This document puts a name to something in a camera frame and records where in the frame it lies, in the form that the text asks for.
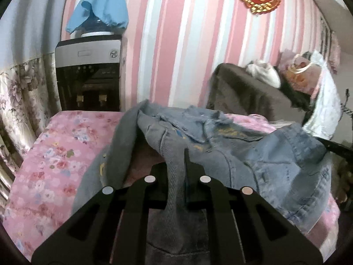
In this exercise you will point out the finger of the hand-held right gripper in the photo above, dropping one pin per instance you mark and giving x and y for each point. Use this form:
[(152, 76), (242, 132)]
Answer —
[(337, 146)]

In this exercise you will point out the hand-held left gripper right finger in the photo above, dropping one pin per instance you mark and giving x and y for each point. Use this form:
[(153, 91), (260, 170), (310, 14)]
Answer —
[(190, 178)]

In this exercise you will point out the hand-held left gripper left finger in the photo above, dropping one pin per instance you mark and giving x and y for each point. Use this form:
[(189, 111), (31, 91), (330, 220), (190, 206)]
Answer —
[(159, 178)]

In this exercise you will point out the blue denim jacket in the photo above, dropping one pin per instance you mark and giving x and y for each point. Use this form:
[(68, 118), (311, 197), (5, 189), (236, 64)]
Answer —
[(248, 154)]

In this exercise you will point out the white lace cloth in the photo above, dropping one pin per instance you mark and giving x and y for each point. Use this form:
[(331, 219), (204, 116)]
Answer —
[(326, 107)]

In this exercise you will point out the black garment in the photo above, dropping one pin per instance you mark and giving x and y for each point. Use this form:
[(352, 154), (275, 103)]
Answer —
[(296, 95)]

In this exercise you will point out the pink floral bag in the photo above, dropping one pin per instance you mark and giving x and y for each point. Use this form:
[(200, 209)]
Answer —
[(302, 77)]

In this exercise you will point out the brown towel chair cover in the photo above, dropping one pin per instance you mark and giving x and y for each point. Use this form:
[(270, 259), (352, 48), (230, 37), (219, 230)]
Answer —
[(242, 96)]

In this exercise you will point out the white bundled cloth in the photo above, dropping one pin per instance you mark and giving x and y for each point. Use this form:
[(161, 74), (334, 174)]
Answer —
[(263, 73)]

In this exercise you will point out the pink floral bedsheet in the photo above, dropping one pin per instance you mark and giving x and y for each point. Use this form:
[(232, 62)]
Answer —
[(55, 157)]

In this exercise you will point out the black silver water dispenser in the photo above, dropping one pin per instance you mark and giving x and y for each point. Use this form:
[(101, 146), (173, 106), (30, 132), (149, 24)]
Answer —
[(88, 74)]

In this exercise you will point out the floral curtain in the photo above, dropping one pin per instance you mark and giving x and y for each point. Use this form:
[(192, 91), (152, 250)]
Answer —
[(24, 102)]

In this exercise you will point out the blue cloth cover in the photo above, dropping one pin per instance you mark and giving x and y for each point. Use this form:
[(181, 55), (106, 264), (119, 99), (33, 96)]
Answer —
[(102, 2)]

